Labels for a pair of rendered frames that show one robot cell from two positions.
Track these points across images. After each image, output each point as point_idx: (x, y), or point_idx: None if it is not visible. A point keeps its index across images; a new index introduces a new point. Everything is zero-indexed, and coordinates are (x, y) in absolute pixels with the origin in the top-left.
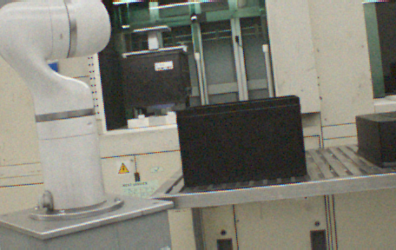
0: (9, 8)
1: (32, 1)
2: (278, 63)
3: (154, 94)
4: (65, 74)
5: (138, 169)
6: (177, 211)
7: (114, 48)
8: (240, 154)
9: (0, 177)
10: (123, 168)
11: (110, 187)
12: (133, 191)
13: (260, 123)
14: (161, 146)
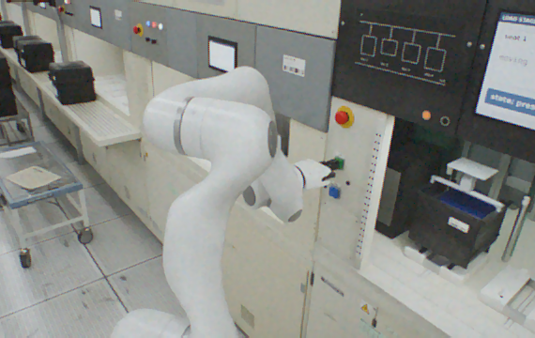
0: (116, 337)
1: (144, 336)
2: None
3: (437, 242)
4: (343, 203)
5: (376, 318)
6: None
7: (443, 143)
8: None
9: (280, 242)
10: (365, 308)
11: (351, 312)
12: (367, 330)
13: None
14: (403, 319)
